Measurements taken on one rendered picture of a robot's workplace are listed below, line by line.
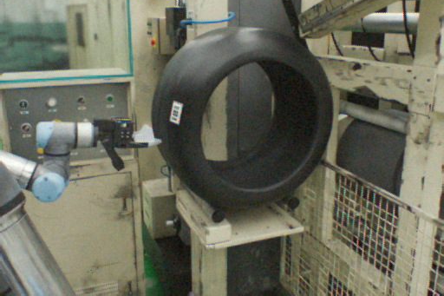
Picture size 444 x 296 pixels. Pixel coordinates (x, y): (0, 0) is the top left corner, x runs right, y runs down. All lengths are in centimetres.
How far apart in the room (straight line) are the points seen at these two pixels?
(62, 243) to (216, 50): 121
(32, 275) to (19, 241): 6
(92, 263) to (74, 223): 22
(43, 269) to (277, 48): 91
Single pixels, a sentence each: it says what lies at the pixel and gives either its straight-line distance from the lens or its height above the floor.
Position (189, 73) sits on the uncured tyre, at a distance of 129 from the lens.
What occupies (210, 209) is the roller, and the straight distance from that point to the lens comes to 146.
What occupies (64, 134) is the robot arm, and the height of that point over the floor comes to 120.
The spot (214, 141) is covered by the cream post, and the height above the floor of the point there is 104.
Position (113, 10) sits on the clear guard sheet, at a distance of 195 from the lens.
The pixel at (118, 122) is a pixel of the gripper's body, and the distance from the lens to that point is 132.
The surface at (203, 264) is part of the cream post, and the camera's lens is 196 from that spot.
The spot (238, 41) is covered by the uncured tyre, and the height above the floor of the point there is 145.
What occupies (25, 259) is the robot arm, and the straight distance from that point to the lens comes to 75.
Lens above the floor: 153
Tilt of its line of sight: 14 degrees down
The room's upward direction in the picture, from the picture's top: straight up
